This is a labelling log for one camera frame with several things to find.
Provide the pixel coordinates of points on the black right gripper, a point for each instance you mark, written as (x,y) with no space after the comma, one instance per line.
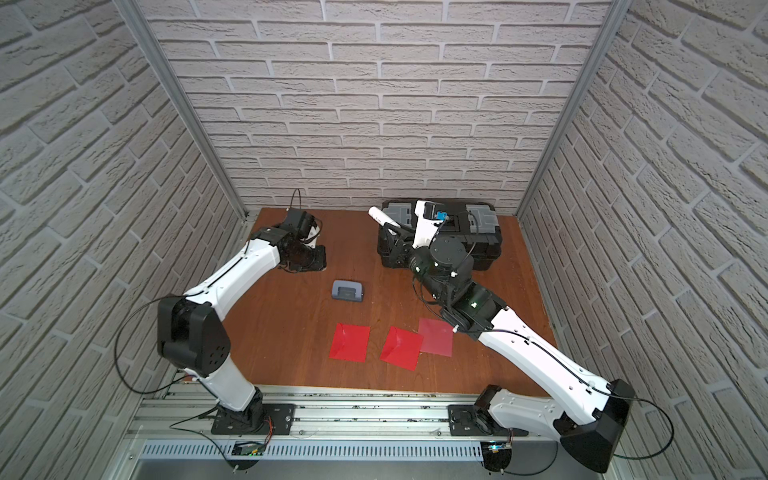
(399,253)

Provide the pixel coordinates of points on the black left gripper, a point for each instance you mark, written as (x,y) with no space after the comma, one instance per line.
(307,259)

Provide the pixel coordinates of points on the white glue stick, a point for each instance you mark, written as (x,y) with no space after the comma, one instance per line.
(384,220)

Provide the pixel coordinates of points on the red envelope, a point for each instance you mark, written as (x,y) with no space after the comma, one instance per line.
(402,348)
(437,337)
(350,343)

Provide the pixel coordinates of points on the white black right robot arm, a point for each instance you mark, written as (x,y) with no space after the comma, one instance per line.
(585,413)

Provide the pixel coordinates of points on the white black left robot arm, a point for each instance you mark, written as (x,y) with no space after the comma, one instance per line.
(190,331)

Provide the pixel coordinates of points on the grey hole punch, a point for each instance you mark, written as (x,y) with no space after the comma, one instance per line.
(346,290)

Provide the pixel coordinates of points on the black plastic toolbox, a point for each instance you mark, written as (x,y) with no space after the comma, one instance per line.
(476,225)

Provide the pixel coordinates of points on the aluminium left corner post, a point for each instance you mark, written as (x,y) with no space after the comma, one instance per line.
(140,28)

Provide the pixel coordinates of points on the aluminium corner post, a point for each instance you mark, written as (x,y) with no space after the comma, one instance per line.
(615,16)
(140,28)

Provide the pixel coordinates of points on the aluminium right corner post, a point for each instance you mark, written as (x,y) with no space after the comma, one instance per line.
(615,16)

